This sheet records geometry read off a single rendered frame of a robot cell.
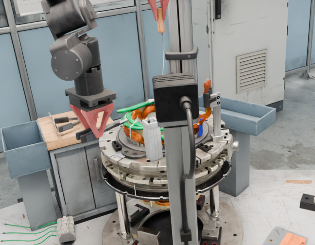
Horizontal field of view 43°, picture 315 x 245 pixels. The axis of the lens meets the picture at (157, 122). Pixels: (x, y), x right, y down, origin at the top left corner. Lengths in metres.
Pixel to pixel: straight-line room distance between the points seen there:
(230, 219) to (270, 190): 0.22
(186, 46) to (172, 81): 0.98
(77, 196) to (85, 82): 0.49
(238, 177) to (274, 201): 0.13
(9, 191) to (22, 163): 1.94
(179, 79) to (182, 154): 0.08
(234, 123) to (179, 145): 0.72
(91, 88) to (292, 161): 2.40
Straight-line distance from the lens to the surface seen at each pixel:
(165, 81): 0.40
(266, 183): 1.35
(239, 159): 1.22
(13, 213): 1.37
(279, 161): 3.03
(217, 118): 0.90
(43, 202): 1.22
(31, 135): 1.27
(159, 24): 1.04
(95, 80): 0.79
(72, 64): 0.71
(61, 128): 1.10
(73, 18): 0.76
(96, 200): 1.23
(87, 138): 0.83
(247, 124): 1.11
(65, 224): 1.19
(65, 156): 1.13
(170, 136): 0.41
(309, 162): 3.05
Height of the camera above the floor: 1.52
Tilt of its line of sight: 24 degrees down
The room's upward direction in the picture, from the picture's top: 5 degrees counter-clockwise
